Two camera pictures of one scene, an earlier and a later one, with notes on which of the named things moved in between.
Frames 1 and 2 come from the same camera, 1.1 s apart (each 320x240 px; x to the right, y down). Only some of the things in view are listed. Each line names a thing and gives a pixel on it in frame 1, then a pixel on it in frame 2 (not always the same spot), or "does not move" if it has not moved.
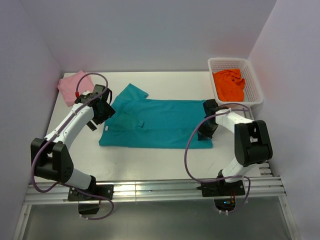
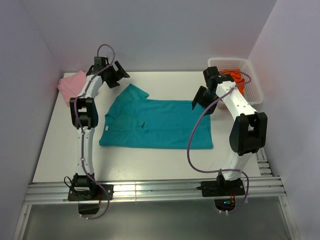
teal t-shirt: x=140 y=122 does not move
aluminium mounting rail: x=50 y=193 does not move
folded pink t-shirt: x=67 y=86 does not move
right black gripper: x=203 y=134 -> x=198 y=96
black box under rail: x=88 y=209 does not move
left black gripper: x=108 y=112 -> x=114 y=83
